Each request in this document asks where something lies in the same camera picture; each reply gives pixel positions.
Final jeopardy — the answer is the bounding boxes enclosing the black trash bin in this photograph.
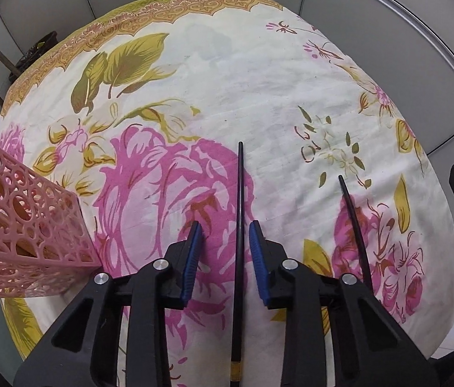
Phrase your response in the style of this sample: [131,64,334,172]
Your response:
[8,31,59,84]

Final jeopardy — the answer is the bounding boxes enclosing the pink perforated plastic basket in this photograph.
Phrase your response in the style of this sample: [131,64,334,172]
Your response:
[0,128,103,301]

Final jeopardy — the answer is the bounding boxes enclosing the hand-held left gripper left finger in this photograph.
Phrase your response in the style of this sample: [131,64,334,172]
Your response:
[13,221,204,387]

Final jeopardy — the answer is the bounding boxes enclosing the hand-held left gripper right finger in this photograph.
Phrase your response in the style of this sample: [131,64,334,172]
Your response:
[248,220,439,387]

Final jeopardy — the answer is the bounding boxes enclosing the black chopstick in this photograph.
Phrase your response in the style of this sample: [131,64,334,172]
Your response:
[230,141,248,387]
[337,174,375,292]

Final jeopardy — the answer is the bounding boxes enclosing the floral printed cloth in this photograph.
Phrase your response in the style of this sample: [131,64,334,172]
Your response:
[0,0,454,387]

